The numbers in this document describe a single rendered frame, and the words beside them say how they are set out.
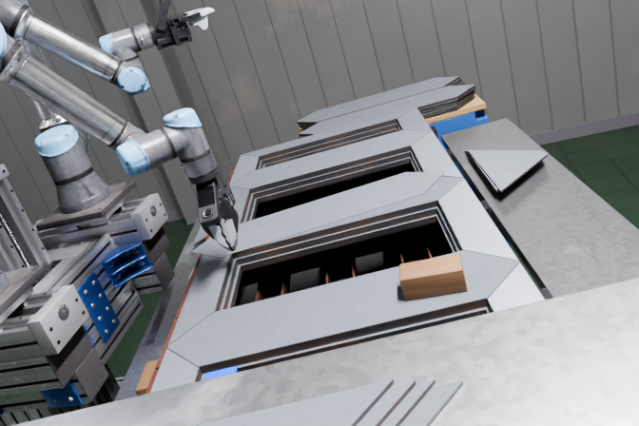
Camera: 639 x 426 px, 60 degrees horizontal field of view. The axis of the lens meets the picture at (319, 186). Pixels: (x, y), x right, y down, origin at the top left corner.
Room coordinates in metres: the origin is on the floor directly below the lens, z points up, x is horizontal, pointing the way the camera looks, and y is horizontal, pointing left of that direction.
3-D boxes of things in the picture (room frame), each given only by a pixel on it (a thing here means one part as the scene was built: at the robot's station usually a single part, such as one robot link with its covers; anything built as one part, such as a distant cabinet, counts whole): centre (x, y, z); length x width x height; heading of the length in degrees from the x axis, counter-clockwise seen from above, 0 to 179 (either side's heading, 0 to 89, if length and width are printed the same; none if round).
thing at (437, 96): (2.39, -0.37, 0.82); 0.80 x 0.40 x 0.06; 84
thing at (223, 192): (1.28, 0.25, 1.07); 0.09 x 0.08 x 0.12; 175
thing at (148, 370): (1.13, 0.52, 0.71); 0.10 x 0.06 x 0.05; 175
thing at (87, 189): (1.64, 0.69, 1.09); 0.15 x 0.15 x 0.10
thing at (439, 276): (0.92, -0.16, 0.89); 0.12 x 0.06 x 0.05; 76
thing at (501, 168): (1.59, -0.59, 0.77); 0.45 x 0.20 x 0.04; 174
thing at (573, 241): (1.44, -0.58, 0.74); 1.20 x 0.26 x 0.03; 174
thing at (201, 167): (1.27, 0.26, 1.15); 0.08 x 0.08 x 0.05
